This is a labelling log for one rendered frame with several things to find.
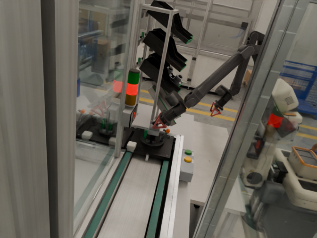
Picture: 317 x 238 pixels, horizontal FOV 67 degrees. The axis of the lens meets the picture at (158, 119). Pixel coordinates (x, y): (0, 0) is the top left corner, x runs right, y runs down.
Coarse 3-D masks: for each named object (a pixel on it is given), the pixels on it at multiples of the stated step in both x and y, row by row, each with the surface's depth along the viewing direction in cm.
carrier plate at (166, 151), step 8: (136, 128) 149; (136, 136) 140; (136, 144) 133; (168, 144) 139; (136, 152) 129; (144, 152) 128; (152, 152) 129; (160, 152) 130; (168, 152) 132; (168, 160) 128
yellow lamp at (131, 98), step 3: (126, 93) 106; (126, 96) 106; (129, 96) 105; (132, 96) 105; (135, 96) 106; (126, 99) 106; (129, 99) 106; (132, 99) 106; (135, 99) 107; (126, 102) 107; (129, 102) 106; (132, 102) 107; (129, 105) 107; (132, 105) 108
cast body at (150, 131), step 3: (150, 123) 133; (153, 123) 132; (150, 126) 132; (156, 126) 131; (147, 129) 135; (150, 129) 133; (153, 129) 132; (156, 129) 132; (159, 129) 135; (147, 132) 136; (150, 132) 133; (153, 132) 133; (156, 132) 133; (153, 135) 134; (156, 135) 134
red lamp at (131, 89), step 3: (129, 84) 103; (129, 87) 103; (132, 87) 103; (135, 87) 104; (126, 90) 105; (129, 90) 104; (132, 90) 104; (135, 90) 105; (129, 93) 105; (132, 93) 105; (135, 93) 106
